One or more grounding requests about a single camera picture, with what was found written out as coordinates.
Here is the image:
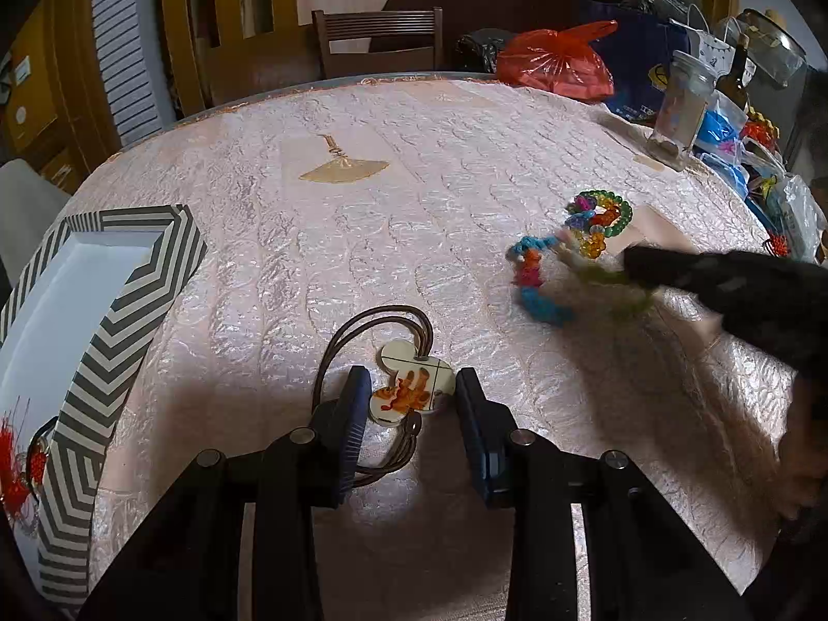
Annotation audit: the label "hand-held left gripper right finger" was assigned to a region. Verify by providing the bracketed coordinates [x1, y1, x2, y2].
[454, 367, 755, 621]

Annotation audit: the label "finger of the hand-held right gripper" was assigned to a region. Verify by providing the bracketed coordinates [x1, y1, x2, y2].
[621, 242, 727, 300]

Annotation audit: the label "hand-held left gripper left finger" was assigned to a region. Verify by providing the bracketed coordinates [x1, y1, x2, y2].
[78, 365, 374, 621]

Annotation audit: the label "green bead bracelet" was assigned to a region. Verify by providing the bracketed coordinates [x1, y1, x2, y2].
[556, 233, 657, 318]

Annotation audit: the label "brown cord pendant necklace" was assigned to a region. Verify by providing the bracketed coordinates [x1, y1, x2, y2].
[312, 305, 452, 487]

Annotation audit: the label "black white zigzag striped box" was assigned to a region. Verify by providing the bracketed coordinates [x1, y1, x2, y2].
[0, 203, 208, 610]

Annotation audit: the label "red tassel knot ornament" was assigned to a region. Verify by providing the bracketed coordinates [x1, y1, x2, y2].
[0, 401, 53, 531]

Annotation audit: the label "person's right hand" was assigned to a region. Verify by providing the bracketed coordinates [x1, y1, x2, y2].
[773, 368, 828, 522]

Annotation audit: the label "blue plastic packets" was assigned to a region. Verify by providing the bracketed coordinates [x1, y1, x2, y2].
[695, 91, 755, 182]

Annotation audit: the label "clear plastic jar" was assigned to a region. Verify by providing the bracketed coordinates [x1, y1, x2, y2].
[648, 50, 718, 171]

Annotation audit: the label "wine bottle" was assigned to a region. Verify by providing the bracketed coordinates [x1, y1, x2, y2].
[728, 32, 755, 114]

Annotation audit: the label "dark blue bag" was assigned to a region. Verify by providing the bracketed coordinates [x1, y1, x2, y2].
[579, 0, 696, 124]

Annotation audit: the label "white patterned paper bag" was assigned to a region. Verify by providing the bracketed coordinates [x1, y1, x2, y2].
[686, 3, 738, 69]

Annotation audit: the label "red plastic bag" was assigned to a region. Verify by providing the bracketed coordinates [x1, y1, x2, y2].
[497, 21, 618, 101]

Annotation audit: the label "black plastic bag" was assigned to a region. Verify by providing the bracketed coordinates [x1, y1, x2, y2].
[454, 29, 515, 75]

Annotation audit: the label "wooden chair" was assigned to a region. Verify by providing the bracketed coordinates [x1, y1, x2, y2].
[312, 8, 445, 79]

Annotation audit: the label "white chair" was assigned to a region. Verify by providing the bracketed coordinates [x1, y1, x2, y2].
[0, 158, 72, 286]

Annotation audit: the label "white louvered shutter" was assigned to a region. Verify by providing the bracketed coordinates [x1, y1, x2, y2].
[91, 0, 166, 146]

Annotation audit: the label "rainbow bead bracelet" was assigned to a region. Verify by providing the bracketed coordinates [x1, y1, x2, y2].
[566, 189, 635, 240]

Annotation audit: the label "orange yellow bead bracelet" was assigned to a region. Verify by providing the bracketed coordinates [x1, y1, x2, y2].
[569, 229, 612, 260]

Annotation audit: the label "blue orange woven bracelet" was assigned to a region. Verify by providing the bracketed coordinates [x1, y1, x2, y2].
[508, 233, 576, 326]

